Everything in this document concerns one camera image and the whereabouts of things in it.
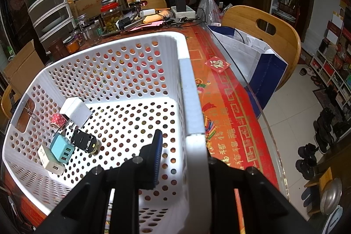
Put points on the metal pot lid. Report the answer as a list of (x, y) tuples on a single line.
[(331, 195)]

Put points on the red lidded glass jar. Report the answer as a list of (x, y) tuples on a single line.
[(110, 14)]

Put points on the white perforated plastic basket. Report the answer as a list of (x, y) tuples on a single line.
[(133, 86)]

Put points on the red fu paper square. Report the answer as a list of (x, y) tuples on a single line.
[(217, 64)]

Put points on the clear plastic bag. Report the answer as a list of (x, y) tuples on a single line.
[(209, 12)]

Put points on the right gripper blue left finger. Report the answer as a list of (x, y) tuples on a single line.
[(151, 155)]

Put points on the white shelf with items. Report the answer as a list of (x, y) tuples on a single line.
[(331, 61)]

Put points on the light blue USB charger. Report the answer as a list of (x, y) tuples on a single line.
[(61, 148)]

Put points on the left wooden chair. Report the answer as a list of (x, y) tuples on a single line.
[(9, 101)]

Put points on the cardboard box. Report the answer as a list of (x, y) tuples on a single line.
[(23, 68)]

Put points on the orange lidded small jar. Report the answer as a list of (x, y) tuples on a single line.
[(72, 46)]

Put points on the small white USB charger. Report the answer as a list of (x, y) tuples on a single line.
[(49, 162)]

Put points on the black shoes on floor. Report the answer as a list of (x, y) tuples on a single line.
[(307, 160)]

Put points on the red polka dot charger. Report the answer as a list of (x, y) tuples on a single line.
[(58, 120)]

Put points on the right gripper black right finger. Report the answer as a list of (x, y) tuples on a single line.
[(223, 176)]

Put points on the black and yellow charger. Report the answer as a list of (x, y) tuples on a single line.
[(85, 142)]

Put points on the white and blue paper bag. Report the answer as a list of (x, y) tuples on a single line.
[(260, 65)]

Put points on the large white charger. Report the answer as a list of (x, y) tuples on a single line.
[(76, 111)]

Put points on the white plastic drawer unit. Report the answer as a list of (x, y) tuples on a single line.
[(51, 19)]

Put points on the wooden chair with handle hole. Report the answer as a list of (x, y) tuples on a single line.
[(281, 36)]

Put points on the white power strip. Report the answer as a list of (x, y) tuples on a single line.
[(189, 13)]

